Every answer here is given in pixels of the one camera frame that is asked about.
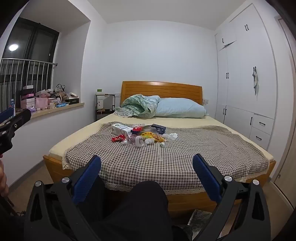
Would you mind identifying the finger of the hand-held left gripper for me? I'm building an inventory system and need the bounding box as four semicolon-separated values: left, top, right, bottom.
9;108;32;133
0;108;14;126

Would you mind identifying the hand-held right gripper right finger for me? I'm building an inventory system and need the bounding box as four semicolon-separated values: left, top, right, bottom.
193;153;271;241

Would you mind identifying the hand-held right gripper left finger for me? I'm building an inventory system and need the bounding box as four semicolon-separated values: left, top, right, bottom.
23;155;109;241

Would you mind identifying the yellow snack packet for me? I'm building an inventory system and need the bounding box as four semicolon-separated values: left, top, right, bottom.
141;131;165;142

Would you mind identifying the person's left hand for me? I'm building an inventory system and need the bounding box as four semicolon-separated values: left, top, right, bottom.
0;159;10;197

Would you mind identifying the pink box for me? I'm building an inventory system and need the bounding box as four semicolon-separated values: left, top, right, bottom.
35;97;49;109

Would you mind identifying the brown checked blanket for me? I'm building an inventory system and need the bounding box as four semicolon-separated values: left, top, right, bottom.
62;121;270;193

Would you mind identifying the pale yellow bed sheet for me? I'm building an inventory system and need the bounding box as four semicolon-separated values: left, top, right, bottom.
49;115;275;163

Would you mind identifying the beige handbag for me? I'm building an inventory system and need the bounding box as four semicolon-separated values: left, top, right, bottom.
53;84;68;103

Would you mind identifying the metal window railing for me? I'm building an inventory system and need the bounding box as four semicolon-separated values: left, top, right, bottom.
0;58;58;112

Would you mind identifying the white crumpled tissue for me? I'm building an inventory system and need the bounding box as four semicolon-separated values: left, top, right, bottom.
162;132;178;141

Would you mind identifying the white milk carton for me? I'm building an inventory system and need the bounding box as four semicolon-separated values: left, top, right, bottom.
111;123;134;137

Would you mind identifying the person's black trousers leg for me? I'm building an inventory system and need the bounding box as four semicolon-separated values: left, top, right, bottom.
76;179;188;241

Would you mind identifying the dark blue box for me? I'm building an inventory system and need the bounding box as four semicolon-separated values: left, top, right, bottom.
150;124;167;135

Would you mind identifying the dark window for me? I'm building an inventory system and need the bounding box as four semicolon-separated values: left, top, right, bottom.
0;17;60;112

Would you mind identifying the light blue pillow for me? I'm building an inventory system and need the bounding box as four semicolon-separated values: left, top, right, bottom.
155;98;208;119

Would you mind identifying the black metal bedside rack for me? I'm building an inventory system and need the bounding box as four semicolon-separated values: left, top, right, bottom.
95;93;116;121

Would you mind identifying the green floral quilt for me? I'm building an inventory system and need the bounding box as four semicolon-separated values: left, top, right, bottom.
114;94;161;119

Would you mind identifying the white door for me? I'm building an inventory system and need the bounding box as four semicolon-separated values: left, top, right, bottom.
273;14;296;209

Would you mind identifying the grey hanging ornament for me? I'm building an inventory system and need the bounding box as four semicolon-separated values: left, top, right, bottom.
252;66;260;95

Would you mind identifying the white built-in wardrobe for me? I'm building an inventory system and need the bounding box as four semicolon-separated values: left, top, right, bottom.
214;2;278;151

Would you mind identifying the wooden bed frame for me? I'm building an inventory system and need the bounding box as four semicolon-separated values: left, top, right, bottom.
43;81;277;214

